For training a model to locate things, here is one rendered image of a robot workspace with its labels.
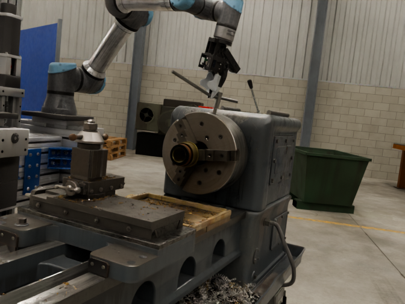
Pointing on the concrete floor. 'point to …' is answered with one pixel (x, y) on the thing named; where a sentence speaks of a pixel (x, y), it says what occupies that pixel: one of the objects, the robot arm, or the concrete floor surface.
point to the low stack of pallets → (113, 148)
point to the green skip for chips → (326, 179)
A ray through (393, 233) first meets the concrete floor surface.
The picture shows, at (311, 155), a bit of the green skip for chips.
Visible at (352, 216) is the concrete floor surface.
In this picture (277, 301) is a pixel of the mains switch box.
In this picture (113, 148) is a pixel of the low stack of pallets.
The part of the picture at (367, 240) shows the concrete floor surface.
